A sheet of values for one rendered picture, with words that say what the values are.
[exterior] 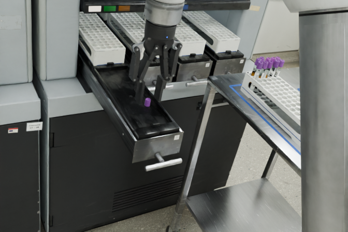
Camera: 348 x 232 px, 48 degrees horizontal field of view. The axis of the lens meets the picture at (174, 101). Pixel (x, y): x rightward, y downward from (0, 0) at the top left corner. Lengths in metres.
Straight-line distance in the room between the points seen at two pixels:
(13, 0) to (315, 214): 0.94
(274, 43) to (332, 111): 3.11
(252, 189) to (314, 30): 1.39
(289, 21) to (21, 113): 2.63
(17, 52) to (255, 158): 1.54
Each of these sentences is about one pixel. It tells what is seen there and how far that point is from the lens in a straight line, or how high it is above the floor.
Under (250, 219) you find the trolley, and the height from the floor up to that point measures 0.28.
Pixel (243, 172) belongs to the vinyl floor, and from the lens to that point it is 2.21.
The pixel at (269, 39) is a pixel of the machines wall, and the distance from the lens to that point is 3.39.
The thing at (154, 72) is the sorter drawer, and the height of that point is 0.79.
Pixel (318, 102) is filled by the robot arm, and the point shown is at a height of 1.24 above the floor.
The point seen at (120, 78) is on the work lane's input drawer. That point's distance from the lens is 1.18.
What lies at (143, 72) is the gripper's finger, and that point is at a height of 0.92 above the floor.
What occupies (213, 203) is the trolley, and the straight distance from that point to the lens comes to 1.59.
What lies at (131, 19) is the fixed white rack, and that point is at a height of 0.86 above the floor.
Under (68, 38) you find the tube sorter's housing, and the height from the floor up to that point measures 0.88.
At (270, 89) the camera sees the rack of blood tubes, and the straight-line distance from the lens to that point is 1.14.
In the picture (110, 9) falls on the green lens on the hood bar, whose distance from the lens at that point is 1.19.
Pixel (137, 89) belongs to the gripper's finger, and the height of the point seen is 0.86.
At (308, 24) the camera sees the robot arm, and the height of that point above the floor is 1.29.
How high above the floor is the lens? 1.40
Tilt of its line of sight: 32 degrees down
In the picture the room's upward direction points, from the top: 12 degrees clockwise
